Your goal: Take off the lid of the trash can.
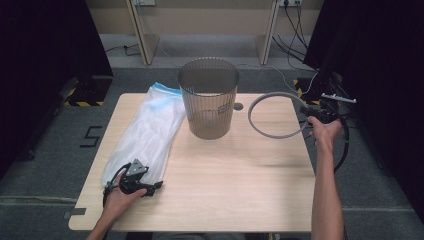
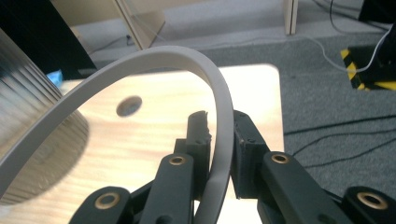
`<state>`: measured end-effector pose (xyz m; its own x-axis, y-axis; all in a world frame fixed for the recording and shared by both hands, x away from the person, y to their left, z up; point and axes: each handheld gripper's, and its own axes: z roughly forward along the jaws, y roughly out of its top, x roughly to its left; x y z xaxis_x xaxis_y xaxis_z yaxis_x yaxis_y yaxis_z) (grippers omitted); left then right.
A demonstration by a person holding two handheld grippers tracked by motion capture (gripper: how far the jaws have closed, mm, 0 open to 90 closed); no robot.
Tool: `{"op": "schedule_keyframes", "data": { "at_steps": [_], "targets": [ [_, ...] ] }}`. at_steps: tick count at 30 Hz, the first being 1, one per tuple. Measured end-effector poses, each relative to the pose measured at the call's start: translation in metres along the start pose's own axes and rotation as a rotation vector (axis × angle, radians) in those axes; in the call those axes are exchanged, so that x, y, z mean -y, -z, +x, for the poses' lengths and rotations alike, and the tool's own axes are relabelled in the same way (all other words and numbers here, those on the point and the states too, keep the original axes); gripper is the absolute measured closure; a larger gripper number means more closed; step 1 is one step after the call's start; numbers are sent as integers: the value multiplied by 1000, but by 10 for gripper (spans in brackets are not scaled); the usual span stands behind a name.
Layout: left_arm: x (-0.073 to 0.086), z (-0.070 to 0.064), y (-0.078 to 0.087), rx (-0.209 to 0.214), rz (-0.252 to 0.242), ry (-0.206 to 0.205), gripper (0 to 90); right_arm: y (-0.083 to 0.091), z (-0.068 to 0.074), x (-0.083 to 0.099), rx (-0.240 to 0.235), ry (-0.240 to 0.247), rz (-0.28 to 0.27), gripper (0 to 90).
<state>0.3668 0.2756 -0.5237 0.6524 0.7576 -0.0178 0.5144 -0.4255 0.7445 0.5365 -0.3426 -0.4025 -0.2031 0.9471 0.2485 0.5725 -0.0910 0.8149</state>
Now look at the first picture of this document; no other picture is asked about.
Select beige wooden desk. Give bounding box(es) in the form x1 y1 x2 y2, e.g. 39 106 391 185
84 0 325 66

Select person's right hand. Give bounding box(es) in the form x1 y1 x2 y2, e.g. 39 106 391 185
307 115 343 153

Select white blue-edged plastic trash bag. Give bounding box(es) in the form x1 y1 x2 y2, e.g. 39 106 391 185
100 82 187 188

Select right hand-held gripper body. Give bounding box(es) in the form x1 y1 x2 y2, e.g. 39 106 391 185
308 93 358 124

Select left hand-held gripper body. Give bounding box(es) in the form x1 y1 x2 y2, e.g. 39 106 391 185
118 158 153 196

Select grey ribbed trash bin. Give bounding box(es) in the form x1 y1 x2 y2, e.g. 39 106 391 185
177 57 240 140

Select right hand-held gripper black cable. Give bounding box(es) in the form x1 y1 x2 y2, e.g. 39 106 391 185
328 108 350 174

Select hand-held gripper black cable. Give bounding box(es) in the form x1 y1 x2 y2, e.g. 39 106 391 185
102 162 133 208
328 108 350 174

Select grey tape strip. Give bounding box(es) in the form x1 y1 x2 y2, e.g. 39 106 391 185
63 207 87 219

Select striped-edge black stand base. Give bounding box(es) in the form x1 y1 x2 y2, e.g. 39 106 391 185
293 73 344 107
63 75 113 108

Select grey bin rim ring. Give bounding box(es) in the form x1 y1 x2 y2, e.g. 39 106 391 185
247 91 309 140

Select black socket cable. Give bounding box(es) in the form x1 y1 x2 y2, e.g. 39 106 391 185
283 3 309 49
271 34 318 73

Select person's left hand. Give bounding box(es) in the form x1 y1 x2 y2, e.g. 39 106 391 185
104 169 148 219

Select left hand-held gripper black cable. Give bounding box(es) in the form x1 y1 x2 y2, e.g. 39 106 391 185
102 162 133 208

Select black curtain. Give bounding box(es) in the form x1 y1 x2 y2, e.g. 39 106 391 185
303 0 424 218
0 0 114 178

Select short black floor cable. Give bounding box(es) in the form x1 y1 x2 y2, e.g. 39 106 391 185
104 43 142 57

